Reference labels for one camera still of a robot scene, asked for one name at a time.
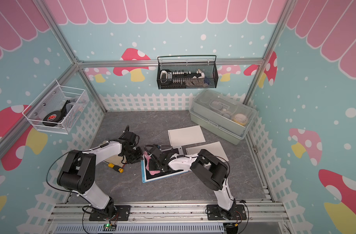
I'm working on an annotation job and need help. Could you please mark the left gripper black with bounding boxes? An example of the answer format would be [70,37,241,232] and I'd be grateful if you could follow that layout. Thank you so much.
[122,147,143,164]

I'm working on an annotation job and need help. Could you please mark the pink cleaning cloth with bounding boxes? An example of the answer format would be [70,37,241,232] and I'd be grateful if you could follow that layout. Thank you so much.
[144,152,160,176]

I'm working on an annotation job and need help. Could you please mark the blue framed drawing tablet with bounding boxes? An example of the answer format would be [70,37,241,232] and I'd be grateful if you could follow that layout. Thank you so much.
[141,144,187,183]

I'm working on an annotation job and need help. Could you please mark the white drawing tablet front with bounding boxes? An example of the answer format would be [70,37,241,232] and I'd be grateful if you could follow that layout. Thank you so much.
[168,125,206,147]

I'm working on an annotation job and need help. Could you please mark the white drawing tablet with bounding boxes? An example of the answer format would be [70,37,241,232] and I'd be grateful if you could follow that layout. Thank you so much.
[168,125,206,147]
[186,141,229,161]

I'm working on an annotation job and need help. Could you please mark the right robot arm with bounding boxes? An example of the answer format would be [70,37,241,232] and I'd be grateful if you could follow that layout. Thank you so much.
[144,144,236,220]

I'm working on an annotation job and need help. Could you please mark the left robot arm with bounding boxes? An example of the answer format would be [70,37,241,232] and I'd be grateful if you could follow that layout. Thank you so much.
[57,130,142,221]

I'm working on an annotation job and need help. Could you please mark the beige work glove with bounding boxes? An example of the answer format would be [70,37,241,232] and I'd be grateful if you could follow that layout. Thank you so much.
[104,155,127,167]

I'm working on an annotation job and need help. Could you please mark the green translucent storage box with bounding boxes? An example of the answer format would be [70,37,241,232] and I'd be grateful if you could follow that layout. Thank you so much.
[189,90,257,145]

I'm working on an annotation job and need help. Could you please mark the black tape roll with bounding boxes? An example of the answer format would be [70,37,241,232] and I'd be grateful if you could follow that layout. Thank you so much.
[42,111,63,127]

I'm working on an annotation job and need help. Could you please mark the yellow handled screwdriver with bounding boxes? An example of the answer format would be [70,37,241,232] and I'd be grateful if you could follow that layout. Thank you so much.
[104,161,124,173]

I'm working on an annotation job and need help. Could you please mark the black wire mesh basket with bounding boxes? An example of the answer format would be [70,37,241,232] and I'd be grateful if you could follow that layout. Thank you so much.
[156,55,218,89]

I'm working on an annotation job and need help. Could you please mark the clear acrylic wall bin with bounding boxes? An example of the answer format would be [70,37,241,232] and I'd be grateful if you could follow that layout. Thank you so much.
[22,80,89,135]

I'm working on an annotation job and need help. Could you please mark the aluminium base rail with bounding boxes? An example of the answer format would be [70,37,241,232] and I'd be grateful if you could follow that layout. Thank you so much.
[43,200,294,234]

